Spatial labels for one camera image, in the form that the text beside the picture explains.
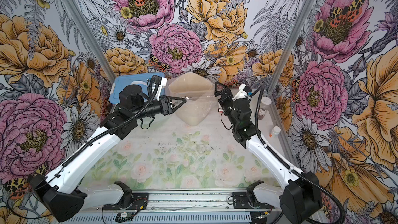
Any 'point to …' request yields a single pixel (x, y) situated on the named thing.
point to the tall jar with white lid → (265, 102)
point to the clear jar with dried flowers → (200, 100)
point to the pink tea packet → (220, 110)
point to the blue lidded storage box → (118, 83)
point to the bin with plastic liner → (199, 90)
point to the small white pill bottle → (275, 130)
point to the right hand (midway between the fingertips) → (215, 90)
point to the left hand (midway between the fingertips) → (183, 105)
